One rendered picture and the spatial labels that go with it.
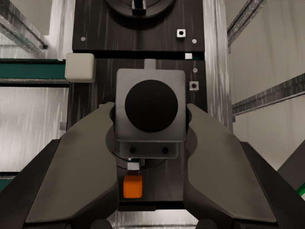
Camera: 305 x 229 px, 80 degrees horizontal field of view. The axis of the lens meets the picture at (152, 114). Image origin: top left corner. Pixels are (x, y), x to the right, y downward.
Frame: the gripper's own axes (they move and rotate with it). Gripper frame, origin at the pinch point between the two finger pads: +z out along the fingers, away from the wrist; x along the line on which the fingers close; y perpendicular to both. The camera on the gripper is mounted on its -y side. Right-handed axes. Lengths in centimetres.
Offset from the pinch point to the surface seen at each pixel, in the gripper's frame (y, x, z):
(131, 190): 11.1, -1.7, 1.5
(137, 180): 10.4, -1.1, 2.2
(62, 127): 12.5, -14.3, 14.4
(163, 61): 3.0, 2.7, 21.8
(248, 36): 0.5, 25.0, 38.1
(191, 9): -5.0, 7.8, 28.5
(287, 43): 2, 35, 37
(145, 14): -4.1, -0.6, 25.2
